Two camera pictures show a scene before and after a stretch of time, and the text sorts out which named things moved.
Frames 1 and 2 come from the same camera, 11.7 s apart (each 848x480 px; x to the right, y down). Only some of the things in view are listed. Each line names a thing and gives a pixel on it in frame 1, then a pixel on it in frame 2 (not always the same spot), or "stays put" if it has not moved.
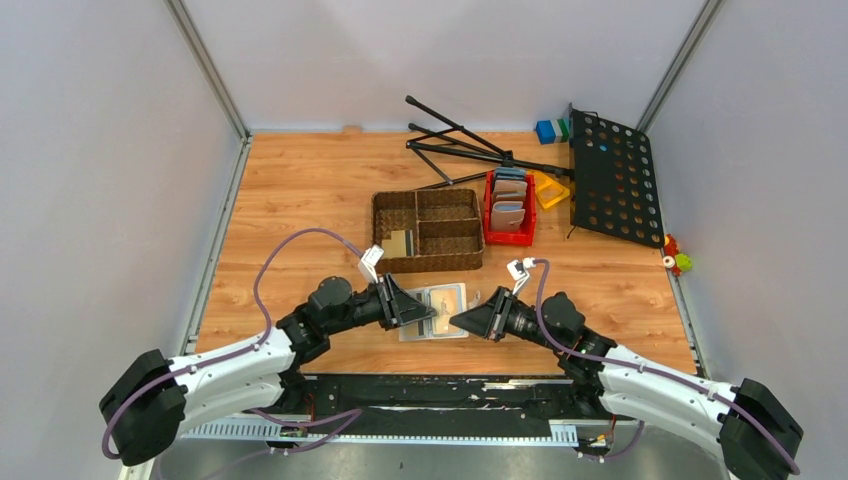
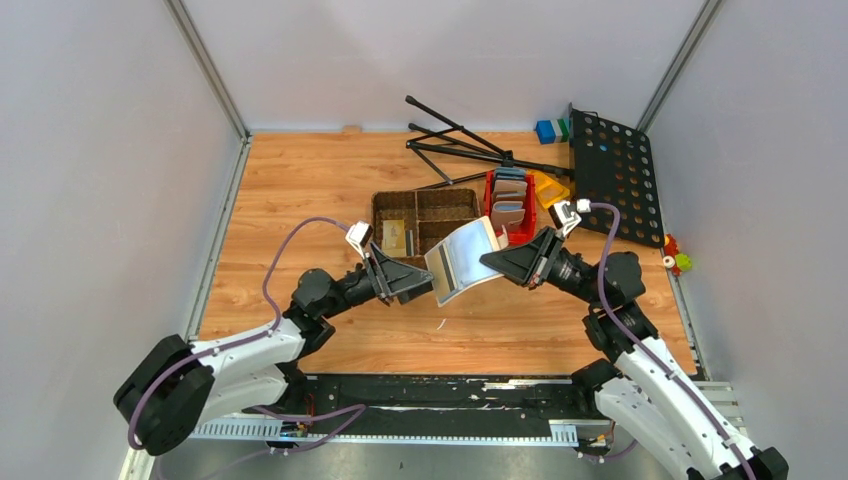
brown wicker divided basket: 428,230 stays put
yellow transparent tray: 548,190 stays put
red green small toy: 674,260 stays put
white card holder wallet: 448,301 to 455,261
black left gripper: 398,307 to 391,278
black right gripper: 484,320 to 526,262
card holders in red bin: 509,192 stays put
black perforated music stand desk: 612,182 stays put
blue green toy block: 553,131 stays put
